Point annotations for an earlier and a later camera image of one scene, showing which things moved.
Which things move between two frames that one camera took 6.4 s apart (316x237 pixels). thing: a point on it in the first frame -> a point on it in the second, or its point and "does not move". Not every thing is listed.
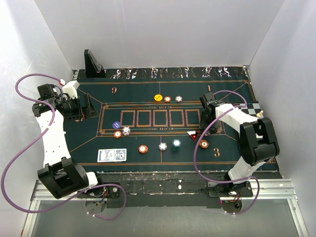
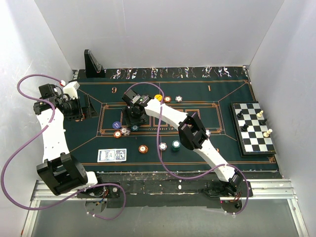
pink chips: [126, 131] does not move
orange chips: [117, 134] does not move
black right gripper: [203, 124] -> [126, 113]
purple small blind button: [116, 125] does not move
